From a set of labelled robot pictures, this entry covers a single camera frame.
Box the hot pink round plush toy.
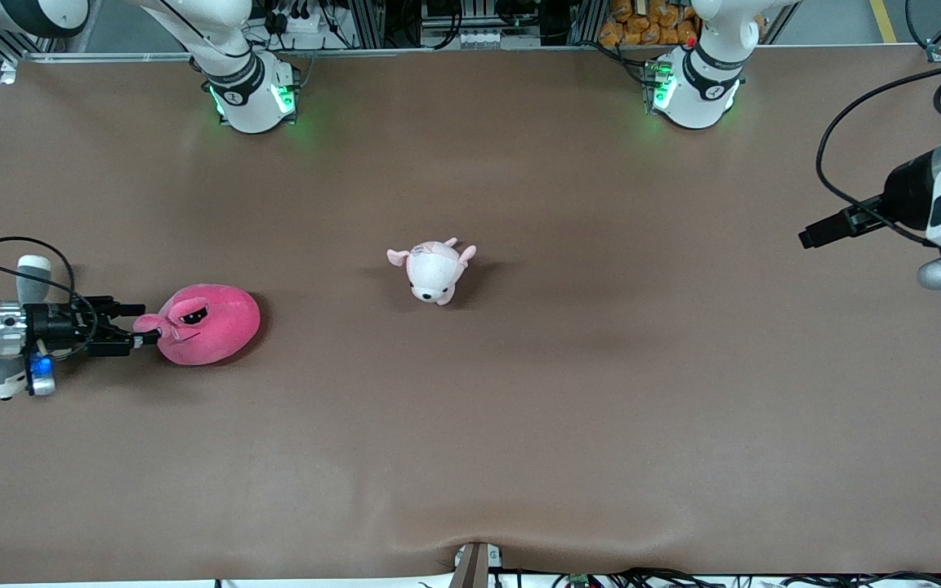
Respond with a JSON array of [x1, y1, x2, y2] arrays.
[[132, 283, 261, 366]]

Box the grey white plush husky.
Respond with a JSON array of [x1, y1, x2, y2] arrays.
[[0, 255, 52, 401]]

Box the orange snack packets bag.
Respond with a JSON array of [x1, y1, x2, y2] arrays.
[[599, 0, 704, 47]]

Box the white power strip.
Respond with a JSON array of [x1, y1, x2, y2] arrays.
[[262, 4, 324, 38]]

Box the brown table mat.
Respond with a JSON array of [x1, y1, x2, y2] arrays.
[[0, 45, 941, 582]]

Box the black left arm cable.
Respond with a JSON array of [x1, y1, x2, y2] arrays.
[[816, 57, 941, 246]]

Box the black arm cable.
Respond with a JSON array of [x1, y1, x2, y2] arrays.
[[816, 57, 941, 246], [0, 237, 100, 360]]

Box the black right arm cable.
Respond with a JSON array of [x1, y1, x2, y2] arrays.
[[0, 237, 100, 360]]

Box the black cable bundle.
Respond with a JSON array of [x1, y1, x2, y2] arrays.
[[511, 568, 941, 588]]

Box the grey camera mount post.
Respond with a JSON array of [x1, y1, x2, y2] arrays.
[[448, 541, 504, 588]]

